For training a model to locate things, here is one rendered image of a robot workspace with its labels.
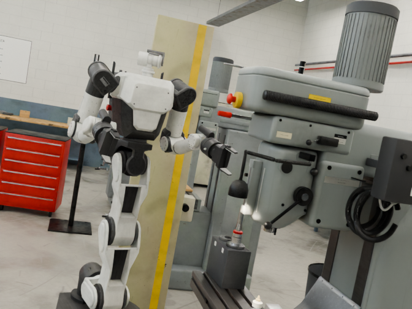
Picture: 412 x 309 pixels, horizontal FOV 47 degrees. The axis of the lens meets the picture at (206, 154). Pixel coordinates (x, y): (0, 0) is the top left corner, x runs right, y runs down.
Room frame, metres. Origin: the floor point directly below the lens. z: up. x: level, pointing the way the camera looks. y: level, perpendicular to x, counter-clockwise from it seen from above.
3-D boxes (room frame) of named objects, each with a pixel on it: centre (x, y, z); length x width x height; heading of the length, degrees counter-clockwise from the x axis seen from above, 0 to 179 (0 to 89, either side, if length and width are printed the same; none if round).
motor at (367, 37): (1.89, -0.54, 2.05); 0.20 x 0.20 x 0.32
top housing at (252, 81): (1.83, -0.31, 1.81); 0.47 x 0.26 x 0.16; 106
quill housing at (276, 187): (1.82, -0.30, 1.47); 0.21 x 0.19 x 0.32; 16
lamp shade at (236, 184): (1.71, -0.14, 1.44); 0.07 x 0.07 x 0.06
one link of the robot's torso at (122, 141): (2.37, 0.39, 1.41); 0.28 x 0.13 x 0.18; 33
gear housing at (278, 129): (1.84, -0.34, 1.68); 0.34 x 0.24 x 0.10; 106
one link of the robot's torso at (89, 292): (2.36, 0.38, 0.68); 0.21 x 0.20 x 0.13; 33
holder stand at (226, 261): (2.25, -0.20, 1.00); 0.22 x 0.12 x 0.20; 20
